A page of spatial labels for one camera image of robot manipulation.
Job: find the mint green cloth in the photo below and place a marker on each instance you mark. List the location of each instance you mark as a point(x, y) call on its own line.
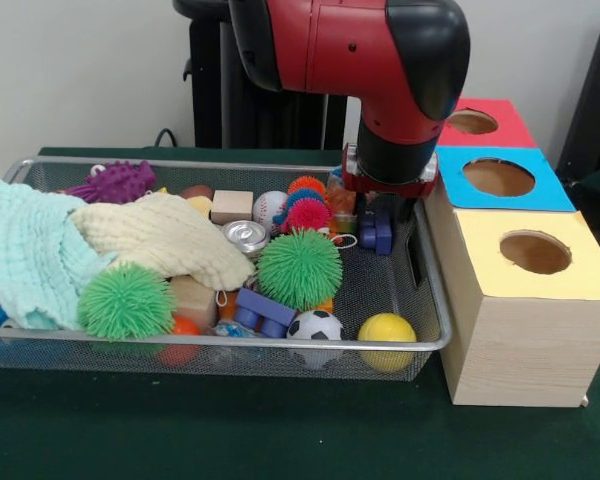
point(25, 250)

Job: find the small baseball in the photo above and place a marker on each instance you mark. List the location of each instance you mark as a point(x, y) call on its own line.
point(269, 207)

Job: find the silver mesh bin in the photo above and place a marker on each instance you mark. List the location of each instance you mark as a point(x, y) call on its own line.
point(230, 360)

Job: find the green spiky rubber ball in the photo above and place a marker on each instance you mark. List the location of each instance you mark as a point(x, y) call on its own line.
point(125, 302)
point(300, 270)

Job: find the small soccer ball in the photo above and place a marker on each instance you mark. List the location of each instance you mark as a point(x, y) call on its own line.
point(314, 327)

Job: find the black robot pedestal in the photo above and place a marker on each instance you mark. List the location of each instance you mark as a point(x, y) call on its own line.
point(207, 100)

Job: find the wooden box with three holes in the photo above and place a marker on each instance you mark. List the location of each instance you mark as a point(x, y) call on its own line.
point(520, 350)

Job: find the small purple toy block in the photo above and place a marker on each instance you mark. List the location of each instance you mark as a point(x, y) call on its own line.
point(377, 235)

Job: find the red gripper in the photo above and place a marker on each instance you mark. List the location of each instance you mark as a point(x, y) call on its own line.
point(395, 190)

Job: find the purple toy building block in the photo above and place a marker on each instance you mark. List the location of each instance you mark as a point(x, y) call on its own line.
point(262, 305)

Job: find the purple spiky rubber toy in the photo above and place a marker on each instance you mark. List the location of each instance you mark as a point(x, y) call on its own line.
point(120, 181)

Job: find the cream cloth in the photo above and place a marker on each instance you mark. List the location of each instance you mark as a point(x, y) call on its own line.
point(160, 235)

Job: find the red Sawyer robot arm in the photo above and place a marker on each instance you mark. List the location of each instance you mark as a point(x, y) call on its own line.
point(340, 45)

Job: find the yellow foam ball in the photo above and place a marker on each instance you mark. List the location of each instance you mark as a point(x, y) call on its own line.
point(386, 332)

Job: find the wooden cube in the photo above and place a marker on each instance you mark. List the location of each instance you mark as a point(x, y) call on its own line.
point(232, 205)

